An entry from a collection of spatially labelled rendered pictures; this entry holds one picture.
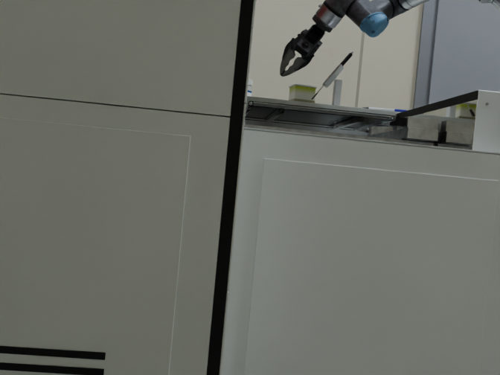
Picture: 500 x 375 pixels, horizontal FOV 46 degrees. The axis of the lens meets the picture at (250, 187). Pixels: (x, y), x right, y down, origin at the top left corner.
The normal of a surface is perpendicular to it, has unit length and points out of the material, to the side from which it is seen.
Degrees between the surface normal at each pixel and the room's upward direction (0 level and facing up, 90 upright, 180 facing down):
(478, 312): 90
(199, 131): 90
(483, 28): 90
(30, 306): 90
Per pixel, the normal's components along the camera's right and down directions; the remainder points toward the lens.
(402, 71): -0.07, 0.01
